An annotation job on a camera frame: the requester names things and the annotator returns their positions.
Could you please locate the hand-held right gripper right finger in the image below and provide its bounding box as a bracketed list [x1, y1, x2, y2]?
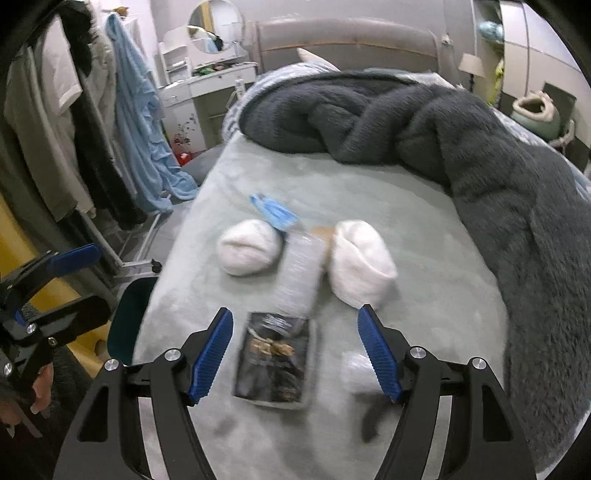
[357, 304, 539, 480]

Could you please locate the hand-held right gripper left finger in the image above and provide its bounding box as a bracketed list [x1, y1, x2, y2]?
[51, 307, 234, 480]

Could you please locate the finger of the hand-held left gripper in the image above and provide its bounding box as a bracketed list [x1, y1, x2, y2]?
[14, 294, 112, 344]
[0, 244, 103, 296]

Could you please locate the small white tissue wad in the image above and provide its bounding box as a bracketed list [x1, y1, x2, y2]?
[339, 351, 384, 395]

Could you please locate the dark teal bin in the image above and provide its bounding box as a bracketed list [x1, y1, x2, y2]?
[106, 277, 158, 365]

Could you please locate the black snack packet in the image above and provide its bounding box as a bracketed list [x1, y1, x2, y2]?
[232, 311, 317, 409]

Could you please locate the large white tissue ball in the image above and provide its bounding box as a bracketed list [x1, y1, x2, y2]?
[329, 220, 399, 310]

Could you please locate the clear plastic wrapper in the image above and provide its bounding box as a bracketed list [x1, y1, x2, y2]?
[274, 231, 329, 319]

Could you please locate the person's left hand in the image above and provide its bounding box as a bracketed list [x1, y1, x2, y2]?
[0, 367, 55, 439]

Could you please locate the yellow foam block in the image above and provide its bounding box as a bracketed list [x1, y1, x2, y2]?
[0, 189, 121, 384]

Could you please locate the black fuzzy coat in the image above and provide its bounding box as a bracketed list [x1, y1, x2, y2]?
[60, 0, 148, 232]

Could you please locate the grey garment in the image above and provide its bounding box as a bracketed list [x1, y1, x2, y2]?
[0, 41, 98, 222]

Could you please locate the round white tissue ball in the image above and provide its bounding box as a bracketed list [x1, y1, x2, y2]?
[217, 219, 283, 277]

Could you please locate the grey cushion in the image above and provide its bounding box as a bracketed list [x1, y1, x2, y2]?
[182, 145, 227, 185]

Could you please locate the light blue garment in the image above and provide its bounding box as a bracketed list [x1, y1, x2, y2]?
[105, 14, 200, 214]

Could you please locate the blue plastic packet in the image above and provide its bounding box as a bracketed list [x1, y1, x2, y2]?
[249, 193, 301, 230]

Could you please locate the white shirt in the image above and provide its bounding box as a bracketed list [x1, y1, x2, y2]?
[28, 14, 86, 121]

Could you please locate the dark grey fluffy blanket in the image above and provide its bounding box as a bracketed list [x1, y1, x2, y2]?
[242, 69, 591, 467]

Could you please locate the white vanity table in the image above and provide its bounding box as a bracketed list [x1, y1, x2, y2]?
[157, 62, 259, 153]

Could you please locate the white desktop organiser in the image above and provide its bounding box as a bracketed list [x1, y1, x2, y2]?
[158, 25, 192, 86]

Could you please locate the round mirror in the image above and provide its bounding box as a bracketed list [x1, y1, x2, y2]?
[187, 0, 244, 55]

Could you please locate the pale green ceramic jar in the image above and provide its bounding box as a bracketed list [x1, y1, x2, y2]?
[512, 91, 561, 139]

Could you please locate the white pillow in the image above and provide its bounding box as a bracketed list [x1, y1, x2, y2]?
[295, 47, 342, 72]

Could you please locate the beige table lamp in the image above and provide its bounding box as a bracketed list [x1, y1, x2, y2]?
[458, 53, 485, 90]

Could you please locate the grey padded headboard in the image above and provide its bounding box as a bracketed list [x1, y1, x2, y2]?
[255, 18, 440, 75]

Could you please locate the teal decorative object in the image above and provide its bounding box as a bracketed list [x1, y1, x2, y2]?
[478, 18, 504, 47]

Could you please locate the white wardrobe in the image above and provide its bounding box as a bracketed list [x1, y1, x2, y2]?
[499, 0, 587, 97]

